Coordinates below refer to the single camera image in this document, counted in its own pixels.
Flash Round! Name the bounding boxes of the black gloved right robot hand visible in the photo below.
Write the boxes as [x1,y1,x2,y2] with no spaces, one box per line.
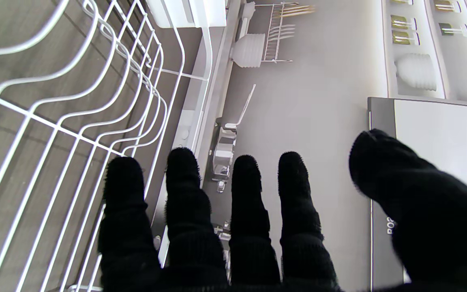
[98,129,467,292]

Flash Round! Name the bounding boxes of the backdrop range hood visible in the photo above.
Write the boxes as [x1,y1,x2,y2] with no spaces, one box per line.
[367,97,467,292]

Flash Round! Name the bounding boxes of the backdrop white bowl stack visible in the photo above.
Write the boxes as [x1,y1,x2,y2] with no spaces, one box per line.
[395,53,437,92]

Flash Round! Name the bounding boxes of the backdrop dish rack with plates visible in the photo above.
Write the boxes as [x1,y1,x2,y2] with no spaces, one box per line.
[254,2,315,63]

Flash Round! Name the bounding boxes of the backdrop white counter bowl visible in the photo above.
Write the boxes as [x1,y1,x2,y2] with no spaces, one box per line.
[230,33,266,69]

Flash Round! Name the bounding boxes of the white wire dish rack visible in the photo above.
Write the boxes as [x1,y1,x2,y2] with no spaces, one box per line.
[0,0,214,292]

